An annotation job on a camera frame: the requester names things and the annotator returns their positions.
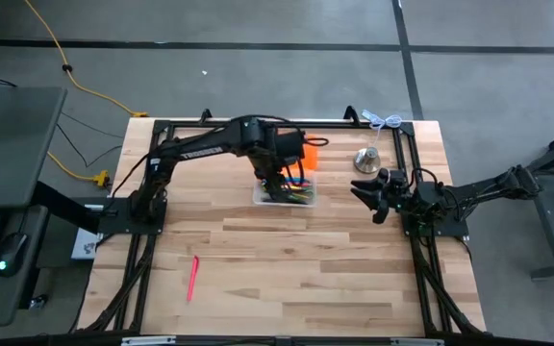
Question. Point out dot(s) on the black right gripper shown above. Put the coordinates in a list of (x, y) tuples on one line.
[(395, 192)]

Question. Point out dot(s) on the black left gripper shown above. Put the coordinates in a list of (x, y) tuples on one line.
[(272, 170)]

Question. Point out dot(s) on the clear plastic supply box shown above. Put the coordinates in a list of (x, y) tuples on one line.
[(258, 199)]

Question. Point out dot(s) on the blue pen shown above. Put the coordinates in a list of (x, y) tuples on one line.
[(298, 181)]

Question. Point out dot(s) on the green pen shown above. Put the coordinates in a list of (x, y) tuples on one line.
[(306, 196)]

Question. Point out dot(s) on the pink pen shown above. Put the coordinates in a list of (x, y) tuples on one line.
[(193, 279)]

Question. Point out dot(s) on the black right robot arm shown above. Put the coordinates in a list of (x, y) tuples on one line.
[(479, 190)]

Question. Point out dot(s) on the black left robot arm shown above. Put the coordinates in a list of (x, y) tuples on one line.
[(200, 149)]

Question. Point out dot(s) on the orange plastic box lid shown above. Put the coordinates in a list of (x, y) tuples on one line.
[(309, 156)]

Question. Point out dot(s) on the white printed box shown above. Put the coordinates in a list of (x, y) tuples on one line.
[(86, 245)]

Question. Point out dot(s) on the brass cylinder stand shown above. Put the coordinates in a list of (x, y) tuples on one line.
[(367, 160)]

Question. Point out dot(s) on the black office desk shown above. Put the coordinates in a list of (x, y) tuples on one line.
[(12, 144)]

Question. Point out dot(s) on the black computer mouse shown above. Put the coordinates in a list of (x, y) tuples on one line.
[(11, 254)]

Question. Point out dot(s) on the black aluminium table frame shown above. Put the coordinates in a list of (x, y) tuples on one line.
[(414, 250)]

